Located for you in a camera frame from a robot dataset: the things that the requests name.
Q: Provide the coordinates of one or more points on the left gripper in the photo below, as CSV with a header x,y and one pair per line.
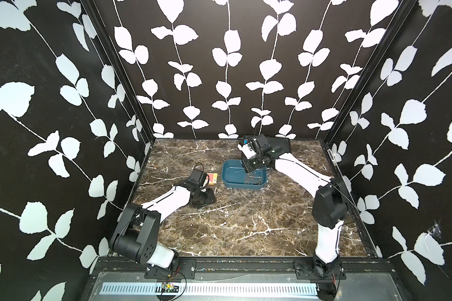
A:
x,y
209,199

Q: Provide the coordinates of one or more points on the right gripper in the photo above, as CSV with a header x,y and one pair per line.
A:
x,y
246,163

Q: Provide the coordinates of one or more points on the white perforated strip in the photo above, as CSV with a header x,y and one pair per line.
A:
x,y
299,290

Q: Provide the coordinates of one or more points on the teal plastic storage box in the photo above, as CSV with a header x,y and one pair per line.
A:
x,y
235,176

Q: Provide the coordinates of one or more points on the small card box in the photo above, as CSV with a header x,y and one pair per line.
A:
x,y
212,178

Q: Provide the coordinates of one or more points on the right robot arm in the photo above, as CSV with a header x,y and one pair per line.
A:
x,y
329,206

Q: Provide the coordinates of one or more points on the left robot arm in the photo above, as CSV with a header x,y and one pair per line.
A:
x,y
137,231

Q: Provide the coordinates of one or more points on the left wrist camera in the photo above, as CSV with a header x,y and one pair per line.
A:
x,y
198,179

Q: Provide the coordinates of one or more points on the black front mounting rail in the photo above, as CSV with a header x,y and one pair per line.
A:
x,y
191,267

